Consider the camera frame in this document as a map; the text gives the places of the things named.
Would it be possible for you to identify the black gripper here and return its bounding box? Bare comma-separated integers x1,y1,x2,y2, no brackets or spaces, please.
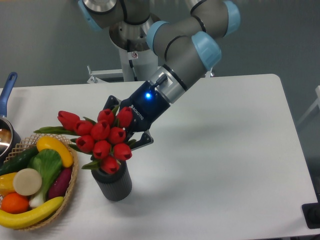
102,81,170,151

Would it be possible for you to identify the red tulip bouquet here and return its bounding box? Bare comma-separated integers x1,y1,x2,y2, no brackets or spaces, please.
34,105,136,175

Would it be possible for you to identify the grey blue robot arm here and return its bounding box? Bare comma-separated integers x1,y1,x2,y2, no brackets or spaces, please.
77,0,241,150

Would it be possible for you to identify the dark grey ribbed vase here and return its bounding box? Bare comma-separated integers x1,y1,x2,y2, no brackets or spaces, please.
91,162,132,202

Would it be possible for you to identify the yellow lemon squash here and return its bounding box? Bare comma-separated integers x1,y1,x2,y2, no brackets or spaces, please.
36,135,74,168

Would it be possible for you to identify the green bok choy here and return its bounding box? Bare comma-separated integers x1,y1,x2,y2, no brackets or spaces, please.
28,149,63,209

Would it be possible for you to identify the purple sweet potato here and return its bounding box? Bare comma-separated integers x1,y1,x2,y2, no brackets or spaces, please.
47,168,72,200

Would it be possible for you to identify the woven wicker basket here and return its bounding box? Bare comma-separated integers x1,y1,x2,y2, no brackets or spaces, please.
5,134,79,231

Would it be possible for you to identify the green cucumber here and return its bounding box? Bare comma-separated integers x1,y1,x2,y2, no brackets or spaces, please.
0,146,39,176

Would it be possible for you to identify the beige round disc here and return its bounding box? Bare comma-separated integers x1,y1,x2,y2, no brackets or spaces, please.
12,168,42,196

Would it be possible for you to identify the yellow bell pepper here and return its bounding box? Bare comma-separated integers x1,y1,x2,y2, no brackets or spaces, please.
0,172,17,196

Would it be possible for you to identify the orange fruit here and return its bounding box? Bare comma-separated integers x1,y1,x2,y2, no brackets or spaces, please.
0,192,29,214

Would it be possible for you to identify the yellow banana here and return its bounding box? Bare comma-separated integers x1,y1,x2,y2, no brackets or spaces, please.
0,196,64,230

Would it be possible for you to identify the black device at table edge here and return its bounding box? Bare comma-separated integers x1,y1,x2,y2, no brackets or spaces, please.
301,202,320,229

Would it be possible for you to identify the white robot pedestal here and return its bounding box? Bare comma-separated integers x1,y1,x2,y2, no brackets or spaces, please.
86,47,216,84

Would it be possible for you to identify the blue handled saucepan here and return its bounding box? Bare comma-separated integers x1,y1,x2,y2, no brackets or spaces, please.
0,72,21,165

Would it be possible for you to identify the white frame at right edge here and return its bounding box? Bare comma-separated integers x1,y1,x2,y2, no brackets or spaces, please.
296,85,320,129

